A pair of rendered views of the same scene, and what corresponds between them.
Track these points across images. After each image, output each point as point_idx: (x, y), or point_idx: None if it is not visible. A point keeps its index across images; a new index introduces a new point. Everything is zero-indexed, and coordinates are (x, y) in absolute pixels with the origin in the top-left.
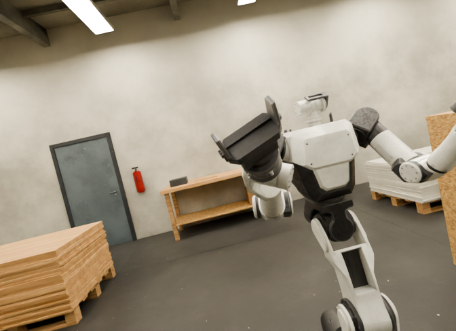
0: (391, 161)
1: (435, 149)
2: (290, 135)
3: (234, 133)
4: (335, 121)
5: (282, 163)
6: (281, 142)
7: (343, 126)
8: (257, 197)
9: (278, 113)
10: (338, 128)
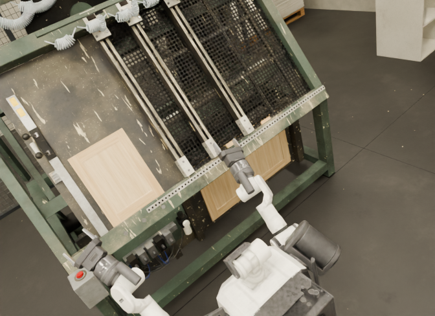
0: None
1: (163, 315)
2: (274, 246)
3: (235, 147)
4: (230, 280)
5: (240, 188)
6: (285, 244)
7: (223, 283)
8: (292, 225)
9: (215, 150)
10: (228, 278)
